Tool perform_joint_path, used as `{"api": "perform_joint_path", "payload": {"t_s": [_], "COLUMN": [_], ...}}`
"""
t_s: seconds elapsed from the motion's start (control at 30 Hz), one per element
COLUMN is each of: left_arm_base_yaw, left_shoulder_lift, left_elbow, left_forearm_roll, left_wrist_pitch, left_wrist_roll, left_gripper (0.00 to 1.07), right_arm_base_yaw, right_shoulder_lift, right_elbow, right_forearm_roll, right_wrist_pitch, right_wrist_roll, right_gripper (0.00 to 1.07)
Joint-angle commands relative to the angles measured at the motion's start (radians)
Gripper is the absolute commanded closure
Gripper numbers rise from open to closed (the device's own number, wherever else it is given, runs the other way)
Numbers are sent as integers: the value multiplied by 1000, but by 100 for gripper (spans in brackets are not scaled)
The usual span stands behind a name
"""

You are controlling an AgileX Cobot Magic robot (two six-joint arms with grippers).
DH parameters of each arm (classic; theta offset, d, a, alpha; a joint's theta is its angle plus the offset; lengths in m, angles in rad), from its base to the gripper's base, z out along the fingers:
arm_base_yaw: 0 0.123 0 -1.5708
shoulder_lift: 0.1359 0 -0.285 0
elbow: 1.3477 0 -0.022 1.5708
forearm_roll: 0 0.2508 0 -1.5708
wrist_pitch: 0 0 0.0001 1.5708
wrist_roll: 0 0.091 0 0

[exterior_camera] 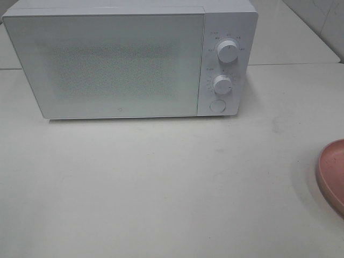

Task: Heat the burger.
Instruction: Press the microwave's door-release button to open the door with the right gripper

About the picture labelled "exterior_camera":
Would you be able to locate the round door release button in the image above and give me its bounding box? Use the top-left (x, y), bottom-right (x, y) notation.
top-left (210, 99), bottom-right (226, 113)

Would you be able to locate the white microwave door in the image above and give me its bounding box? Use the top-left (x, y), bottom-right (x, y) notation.
top-left (4, 15), bottom-right (204, 119)

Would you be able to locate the pink round plate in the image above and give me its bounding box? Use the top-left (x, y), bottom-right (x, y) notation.
top-left (316, 139), bottom-right (343, 216)

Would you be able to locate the lower white timer knob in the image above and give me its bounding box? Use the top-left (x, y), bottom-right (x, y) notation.
top-left (213, 75), bottom-right (233, 95)

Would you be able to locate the upper white power knob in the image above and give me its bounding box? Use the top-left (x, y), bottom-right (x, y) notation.
top-left (217, 39), bottom-right (239, 63)

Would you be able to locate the white microwave oven body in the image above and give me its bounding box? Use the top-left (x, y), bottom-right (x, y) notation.
top-left (2, 1), bottom-right (258, 117)

